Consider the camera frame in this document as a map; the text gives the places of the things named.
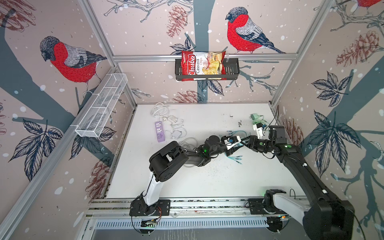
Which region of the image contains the white blue power strip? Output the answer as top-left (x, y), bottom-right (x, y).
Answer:
top-left (178, 135), bottom-right (243, 168)

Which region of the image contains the teal charger with cable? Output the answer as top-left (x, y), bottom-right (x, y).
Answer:
top-left (225, 144), bottom-right (243, 165)

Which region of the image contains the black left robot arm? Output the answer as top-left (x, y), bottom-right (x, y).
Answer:
top-left (141, 135), bottom-right (241, 207)

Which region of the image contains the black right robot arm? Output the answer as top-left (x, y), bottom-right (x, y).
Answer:
top-left (241, 126), bottom-right (355, 240)

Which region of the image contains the purple power strip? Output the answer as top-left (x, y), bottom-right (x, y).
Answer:
top-left (155, 121), bottom-right (166, 143)

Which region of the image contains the red cassava chips bag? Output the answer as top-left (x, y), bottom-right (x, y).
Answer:
top-left (181, 51), bottom-right (226, 81)

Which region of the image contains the light green charger with cable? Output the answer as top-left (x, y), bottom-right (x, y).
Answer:
top-left (251, 114), bottom-right (268, 139)

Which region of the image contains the white charger adapter with cable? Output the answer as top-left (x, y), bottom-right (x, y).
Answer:
top-left (163, 115), bottom-right (187, 140)

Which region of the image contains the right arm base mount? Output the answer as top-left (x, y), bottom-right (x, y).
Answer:
top-left (245, 198), bottom-right (287, 216)

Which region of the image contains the black wire wall basket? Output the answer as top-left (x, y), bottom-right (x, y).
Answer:
top-left (175, 59), bottom-right (240, 82)

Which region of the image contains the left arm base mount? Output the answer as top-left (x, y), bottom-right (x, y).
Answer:
top-left (129, 198), bottom-right (171, 217)

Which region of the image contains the white mesh wall shelf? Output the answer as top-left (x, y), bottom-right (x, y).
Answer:
top-left (75, 73), bottom-right (128, 138)

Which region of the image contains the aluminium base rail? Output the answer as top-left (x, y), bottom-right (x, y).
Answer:
top-left (85, 195), bottom-right (334, 219)

